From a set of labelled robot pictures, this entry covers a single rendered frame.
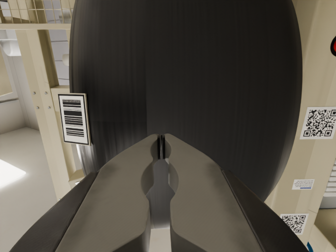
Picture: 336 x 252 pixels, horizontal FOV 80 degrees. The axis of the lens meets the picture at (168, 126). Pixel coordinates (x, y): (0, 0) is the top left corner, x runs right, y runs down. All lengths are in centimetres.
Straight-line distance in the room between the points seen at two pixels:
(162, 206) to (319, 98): 39
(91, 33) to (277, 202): 56
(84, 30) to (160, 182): 20
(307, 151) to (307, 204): 16
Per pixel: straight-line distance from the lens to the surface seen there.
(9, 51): 659
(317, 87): 52
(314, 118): 54
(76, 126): 25
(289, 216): 67
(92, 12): 27
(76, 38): 28
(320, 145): 58
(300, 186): 62
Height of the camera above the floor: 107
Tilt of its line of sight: 21 degrees up
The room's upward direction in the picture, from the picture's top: 180 degrees clockwise
